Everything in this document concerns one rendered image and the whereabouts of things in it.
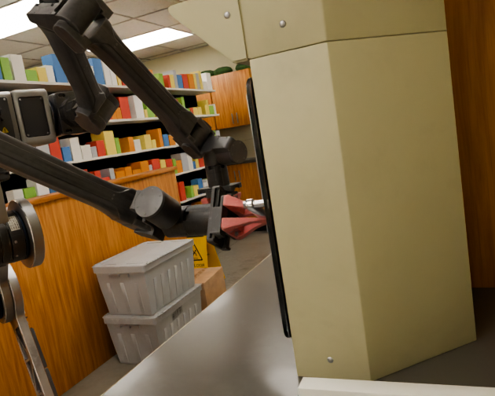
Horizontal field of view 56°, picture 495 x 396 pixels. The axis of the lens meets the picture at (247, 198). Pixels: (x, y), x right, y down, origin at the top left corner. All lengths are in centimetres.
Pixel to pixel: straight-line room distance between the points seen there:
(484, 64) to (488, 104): 7
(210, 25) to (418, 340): 54
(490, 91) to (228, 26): 52
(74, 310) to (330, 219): 258
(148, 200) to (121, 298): 227
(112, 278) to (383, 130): 251
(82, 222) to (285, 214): 255
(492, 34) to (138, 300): 244
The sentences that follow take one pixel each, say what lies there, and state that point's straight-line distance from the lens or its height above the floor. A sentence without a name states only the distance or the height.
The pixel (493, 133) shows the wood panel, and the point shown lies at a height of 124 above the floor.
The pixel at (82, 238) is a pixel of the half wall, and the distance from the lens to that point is 315.
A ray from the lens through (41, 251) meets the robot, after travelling 141.
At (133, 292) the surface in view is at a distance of 296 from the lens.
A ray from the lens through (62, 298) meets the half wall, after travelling 304.
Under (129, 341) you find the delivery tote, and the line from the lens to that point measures 313.
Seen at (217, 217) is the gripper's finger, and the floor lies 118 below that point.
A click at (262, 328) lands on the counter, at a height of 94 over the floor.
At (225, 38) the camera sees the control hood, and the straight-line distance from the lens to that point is 69.
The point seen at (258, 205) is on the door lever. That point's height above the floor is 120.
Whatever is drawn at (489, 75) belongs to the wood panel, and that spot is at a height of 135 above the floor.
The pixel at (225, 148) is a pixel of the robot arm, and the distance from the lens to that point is 112.
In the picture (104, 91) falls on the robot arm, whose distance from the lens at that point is 132.
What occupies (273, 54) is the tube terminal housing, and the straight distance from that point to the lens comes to 66.
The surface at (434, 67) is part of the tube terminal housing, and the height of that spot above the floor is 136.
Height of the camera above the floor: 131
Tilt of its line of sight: 8 degrees down
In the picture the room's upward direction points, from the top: 9 degrees counter-clockwise
